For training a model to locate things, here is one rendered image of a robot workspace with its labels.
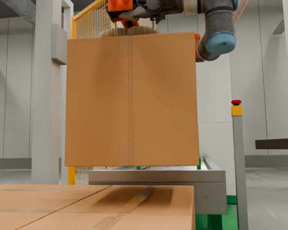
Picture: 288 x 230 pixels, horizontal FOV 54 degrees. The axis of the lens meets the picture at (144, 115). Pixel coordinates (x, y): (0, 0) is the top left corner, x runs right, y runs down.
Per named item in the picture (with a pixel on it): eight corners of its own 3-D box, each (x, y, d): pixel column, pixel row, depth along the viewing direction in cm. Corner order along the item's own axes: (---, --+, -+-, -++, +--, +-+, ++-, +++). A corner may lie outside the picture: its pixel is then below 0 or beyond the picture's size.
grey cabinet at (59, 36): (61, 65, 255) (62, 33, 258) (67, 65, 254) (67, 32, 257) (50, 58, 235) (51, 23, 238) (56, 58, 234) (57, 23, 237)
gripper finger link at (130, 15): (124, 29, 99) (149, 19, 97) (120, 22, 93) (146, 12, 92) (122, 21, 99) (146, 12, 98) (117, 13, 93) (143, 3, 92)
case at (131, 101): (111, 159, 144) (111, 82, 149) (191, 159, 140) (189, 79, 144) (64, 166, 85) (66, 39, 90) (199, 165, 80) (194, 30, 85)
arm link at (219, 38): (230, 56, 96) (228, 21, 97) (241, 45, 84) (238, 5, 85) (202, 57, 96) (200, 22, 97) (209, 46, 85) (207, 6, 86)
